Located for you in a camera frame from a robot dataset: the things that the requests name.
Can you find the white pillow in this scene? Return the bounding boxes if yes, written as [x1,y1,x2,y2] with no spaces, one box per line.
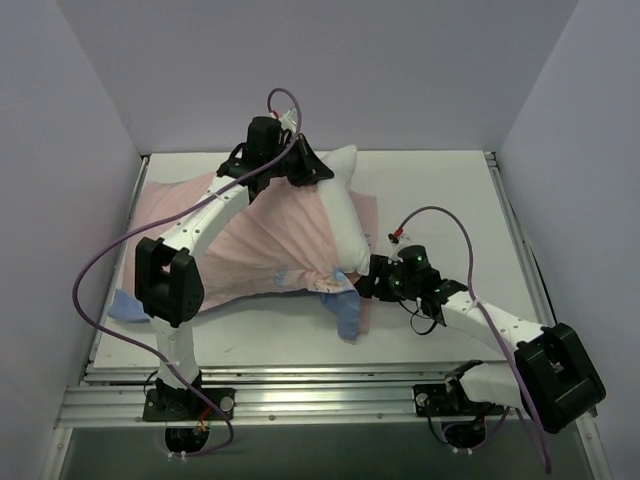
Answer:
[317,145,378,275]

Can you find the blue printed pillowcase pink inside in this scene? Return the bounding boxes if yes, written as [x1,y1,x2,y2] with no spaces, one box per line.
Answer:
[108,172,380,345]

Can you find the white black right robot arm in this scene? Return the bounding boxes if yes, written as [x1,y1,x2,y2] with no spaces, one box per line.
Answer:
[355,245,606,434]

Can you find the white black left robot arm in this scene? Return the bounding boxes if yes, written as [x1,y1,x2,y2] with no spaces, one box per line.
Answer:
[134,114,334,419]

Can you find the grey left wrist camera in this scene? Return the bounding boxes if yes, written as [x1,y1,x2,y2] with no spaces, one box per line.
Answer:
[270,107,299,134]

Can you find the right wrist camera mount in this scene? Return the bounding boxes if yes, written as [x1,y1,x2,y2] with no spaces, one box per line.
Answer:
[387,228,414,258]

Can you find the aluminium table edge rail right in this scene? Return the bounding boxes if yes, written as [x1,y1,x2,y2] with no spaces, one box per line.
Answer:
[484,152,557,326]

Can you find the aluminium table edge rail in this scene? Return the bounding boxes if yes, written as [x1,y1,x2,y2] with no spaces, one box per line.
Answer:
[87,155,151,364]
[484,152,557,326]

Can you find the aluminium table edge rail left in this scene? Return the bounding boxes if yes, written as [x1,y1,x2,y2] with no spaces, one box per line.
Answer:
[87,155,151,364]

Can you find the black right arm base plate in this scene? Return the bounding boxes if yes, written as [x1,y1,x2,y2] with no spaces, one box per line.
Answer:
[412,383,505,418]

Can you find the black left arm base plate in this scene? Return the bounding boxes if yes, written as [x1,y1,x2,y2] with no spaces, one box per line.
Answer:
[142,387,236,422]

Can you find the aluminium front rail frame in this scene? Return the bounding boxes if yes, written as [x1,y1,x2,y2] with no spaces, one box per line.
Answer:
[52,362,599,429]

